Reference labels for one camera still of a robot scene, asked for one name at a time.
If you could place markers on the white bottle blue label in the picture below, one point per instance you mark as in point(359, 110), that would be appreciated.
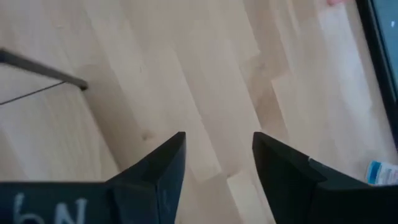
point(384, 172)

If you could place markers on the black vertical divider bar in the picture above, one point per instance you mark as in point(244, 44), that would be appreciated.
point(46, 70)

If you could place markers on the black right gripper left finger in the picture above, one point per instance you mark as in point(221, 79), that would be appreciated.
point(149, 199)

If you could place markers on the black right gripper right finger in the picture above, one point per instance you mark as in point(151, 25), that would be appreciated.
point(295, 193)

